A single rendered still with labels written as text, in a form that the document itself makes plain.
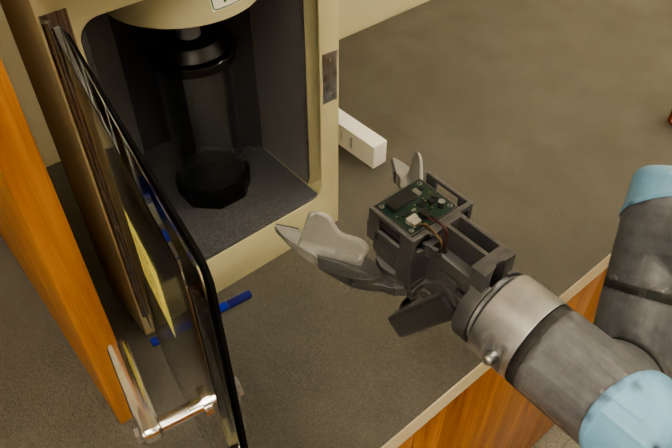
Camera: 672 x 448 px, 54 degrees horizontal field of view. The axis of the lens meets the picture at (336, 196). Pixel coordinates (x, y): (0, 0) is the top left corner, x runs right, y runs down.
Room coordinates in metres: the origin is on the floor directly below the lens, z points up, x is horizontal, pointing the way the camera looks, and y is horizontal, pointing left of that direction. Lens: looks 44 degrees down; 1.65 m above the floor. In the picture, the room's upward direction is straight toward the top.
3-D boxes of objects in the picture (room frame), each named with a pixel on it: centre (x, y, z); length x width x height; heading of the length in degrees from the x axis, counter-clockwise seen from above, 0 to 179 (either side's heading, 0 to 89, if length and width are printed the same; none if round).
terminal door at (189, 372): (0.34, 0.15, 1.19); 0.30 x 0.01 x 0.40; 30
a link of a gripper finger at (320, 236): (0.40, 0.02, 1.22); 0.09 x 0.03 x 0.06; 76
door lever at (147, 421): (0.26, 0.14, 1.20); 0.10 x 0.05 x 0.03; 30
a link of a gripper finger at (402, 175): (0.47, -0.08, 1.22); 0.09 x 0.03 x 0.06; 4
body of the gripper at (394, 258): (0.36, -0.09, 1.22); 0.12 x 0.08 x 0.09; 40
